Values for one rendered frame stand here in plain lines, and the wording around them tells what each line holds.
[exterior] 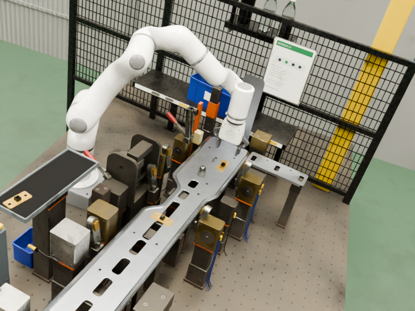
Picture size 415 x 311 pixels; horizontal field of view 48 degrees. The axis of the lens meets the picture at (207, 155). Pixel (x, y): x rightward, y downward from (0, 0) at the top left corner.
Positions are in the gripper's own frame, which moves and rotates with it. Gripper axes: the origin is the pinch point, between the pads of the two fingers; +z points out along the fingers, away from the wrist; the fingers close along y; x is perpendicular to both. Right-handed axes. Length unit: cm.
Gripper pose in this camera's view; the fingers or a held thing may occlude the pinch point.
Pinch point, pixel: (227, 149)
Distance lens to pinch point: 205.2
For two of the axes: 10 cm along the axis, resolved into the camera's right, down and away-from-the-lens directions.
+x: 4.2, -4.6, 7.8
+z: -1.9, 8.0, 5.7
